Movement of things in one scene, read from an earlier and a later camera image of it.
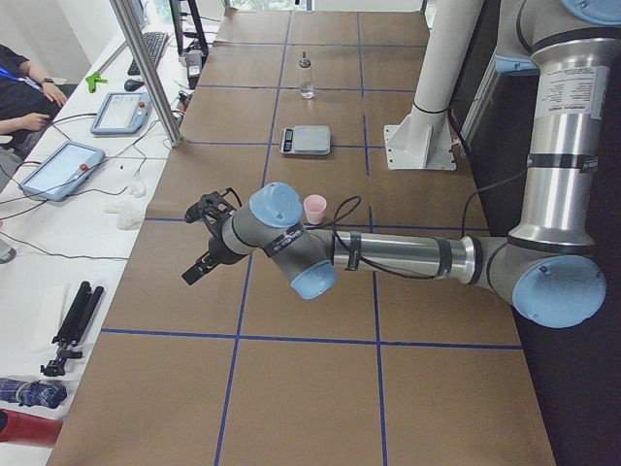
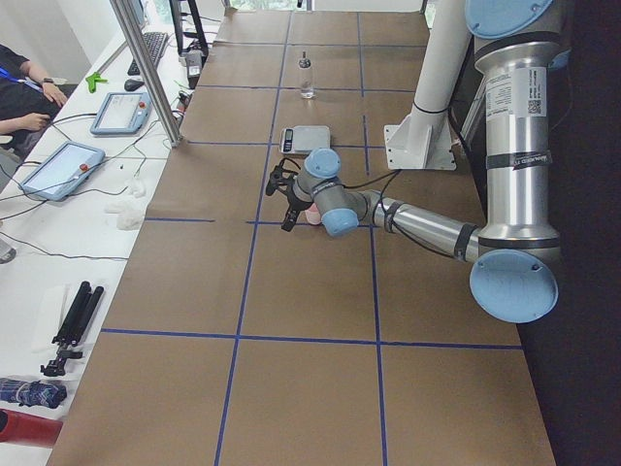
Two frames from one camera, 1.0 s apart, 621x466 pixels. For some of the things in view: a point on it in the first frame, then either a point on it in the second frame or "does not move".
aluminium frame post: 149,70 does not move
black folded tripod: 77,321 does not move
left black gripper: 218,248 -> 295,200
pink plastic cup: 315,207 does not move
